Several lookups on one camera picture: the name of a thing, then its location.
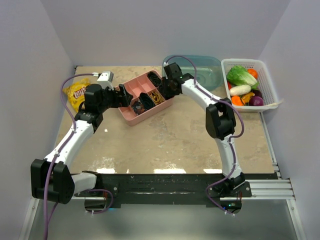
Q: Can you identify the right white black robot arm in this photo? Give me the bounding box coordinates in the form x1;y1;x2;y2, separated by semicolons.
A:
162;62;245;197

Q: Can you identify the orange carrot piece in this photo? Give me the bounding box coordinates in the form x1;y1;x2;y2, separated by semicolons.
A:
231;96;245;107

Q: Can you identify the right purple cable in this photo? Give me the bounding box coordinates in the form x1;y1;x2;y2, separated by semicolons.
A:
165;55;245;213

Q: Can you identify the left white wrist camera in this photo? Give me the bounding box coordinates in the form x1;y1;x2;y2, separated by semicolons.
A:
97;71;114;90

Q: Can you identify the white plastic basket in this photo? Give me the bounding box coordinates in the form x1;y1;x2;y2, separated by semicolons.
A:
221;58;281;113

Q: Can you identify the white radish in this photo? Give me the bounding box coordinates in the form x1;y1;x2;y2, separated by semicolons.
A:
229;84;252;97

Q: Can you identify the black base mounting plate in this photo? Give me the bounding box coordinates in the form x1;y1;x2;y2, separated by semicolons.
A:
68;172;251;213

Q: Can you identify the orange fruit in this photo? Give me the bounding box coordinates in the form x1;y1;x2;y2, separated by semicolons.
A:
247;68;258;79

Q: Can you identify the green lettuce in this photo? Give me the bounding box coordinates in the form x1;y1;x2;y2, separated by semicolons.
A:
226;65;259;90

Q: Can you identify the pink divided organizer tray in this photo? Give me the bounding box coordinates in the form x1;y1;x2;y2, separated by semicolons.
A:
119;70;174;126

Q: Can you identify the yellow Lays chips bag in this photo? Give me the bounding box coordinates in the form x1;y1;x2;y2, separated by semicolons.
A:
62;78;91;113

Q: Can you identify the rolled yellow tie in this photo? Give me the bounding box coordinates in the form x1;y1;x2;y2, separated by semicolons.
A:
149;91;164;106

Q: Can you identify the rolled black tie back right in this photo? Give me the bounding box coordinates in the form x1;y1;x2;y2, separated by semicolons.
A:
147;71;162;88

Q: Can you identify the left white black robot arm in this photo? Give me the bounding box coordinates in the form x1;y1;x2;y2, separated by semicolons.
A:
30;83;133;204

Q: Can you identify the rolled dark patterned tie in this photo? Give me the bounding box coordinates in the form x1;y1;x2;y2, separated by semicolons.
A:
131;100;147;116

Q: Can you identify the dark purple eggplant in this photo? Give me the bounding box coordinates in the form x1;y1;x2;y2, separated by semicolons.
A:
252;89;263;98

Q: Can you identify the orange yellow pepper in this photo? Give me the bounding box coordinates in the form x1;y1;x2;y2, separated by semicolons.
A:
240;92;255;106

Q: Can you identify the rolled dark blue tie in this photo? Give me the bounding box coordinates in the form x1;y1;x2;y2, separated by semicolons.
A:
139;92;156;110

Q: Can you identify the blue transparent plastic bin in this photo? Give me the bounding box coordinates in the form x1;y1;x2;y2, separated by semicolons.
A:
162;55;224;92

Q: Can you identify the purple onion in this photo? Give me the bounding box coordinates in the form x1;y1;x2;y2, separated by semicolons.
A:
249;96;264;107

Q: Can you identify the dark brown patterned tie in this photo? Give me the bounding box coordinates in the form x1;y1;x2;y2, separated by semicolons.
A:
157;84;165;97

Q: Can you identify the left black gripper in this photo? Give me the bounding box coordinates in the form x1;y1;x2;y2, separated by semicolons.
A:
98;84;133;113

